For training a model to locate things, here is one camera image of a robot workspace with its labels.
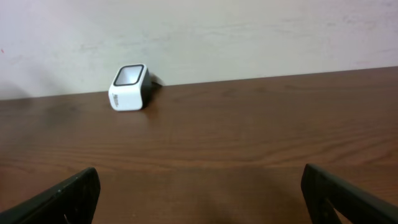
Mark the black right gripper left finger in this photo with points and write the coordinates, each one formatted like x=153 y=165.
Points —
x=73 y=200

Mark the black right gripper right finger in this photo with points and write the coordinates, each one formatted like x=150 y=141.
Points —
x=326 y=194

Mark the white barcode scanner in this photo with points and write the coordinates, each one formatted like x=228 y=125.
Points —
x=131 y=88

